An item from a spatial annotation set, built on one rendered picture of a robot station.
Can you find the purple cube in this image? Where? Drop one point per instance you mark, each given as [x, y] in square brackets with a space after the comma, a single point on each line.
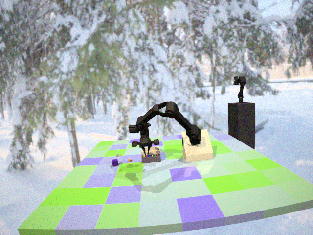
[115, 162]

